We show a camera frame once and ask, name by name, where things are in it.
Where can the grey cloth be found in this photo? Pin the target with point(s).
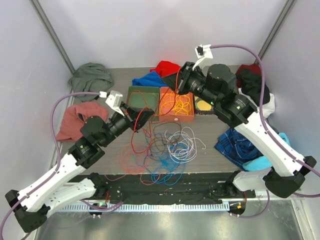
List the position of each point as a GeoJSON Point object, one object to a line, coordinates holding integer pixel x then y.
{"type": "Point", "coordinates": [91, 77]}

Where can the cyan cloth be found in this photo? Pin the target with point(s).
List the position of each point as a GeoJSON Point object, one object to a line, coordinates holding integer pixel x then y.
{"type": "Point", "coordinates": [252, 159]}

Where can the salmon drawer box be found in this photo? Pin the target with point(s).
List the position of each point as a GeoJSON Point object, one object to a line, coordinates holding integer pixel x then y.
{"type": "Point", "coordinates": [174, 107]}

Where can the white cloth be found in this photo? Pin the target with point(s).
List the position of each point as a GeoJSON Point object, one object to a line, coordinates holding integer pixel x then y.
{"type": "Point", "coordinates": [267, 108]}

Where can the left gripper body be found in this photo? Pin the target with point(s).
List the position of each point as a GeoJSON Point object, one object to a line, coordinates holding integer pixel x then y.
{"type": "Point", "coordinates": [119, 123]}

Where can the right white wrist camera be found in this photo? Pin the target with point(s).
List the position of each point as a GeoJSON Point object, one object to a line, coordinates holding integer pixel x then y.
{"type": "Point", "coordinates": [204, 55]}

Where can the dusty pink cloth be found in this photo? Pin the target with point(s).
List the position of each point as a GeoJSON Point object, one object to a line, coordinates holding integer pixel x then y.
{"type": "Point", "coordinates": [74, 119]}

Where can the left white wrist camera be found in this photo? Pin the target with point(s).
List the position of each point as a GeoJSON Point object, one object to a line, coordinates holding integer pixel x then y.
{"type": "Point", "coordinates": [113, 100]}

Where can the blue plaid cloth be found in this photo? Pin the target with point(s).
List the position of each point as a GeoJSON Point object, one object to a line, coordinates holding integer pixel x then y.
{"type": "Point", "coordinates": [228, 145]}

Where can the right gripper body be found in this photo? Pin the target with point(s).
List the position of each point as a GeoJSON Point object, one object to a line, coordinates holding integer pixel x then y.
{"type": "Point", "coordinates": [190, 81]}

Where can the slotted cable duct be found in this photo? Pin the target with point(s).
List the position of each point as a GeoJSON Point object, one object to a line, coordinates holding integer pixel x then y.
{"type": "Point", "coordinates": [221, 207]}

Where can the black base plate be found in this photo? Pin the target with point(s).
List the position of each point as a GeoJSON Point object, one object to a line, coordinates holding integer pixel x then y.
{"type": "Point", "coordinates": [185, 188]}

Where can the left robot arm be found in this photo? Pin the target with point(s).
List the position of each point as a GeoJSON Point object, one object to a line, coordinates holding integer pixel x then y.
{"type": "Point", "coordinates": [33, 205]}

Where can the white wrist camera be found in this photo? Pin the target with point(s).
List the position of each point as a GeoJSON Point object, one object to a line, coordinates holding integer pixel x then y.
{"type": "Point", "coordinates": [113, 100]}
{"type": "Point", "coordinates": [204, 55]}

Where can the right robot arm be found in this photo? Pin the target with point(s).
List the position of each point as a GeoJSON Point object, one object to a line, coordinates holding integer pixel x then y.
{"type": "Point", "coordinates": [289, 168]}

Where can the black cloth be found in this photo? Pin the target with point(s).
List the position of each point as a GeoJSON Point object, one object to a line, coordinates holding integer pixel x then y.
{"type": "Point", "coordinates": [250, 84]}

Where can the green drawer box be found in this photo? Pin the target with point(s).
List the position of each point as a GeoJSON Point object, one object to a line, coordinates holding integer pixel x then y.
{"type": "Point", "coordinates": [144, 96]}

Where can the dark red cloth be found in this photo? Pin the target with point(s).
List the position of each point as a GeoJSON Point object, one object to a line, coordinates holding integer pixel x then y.
{"type": "Point", "coordinates": [255, 68]}

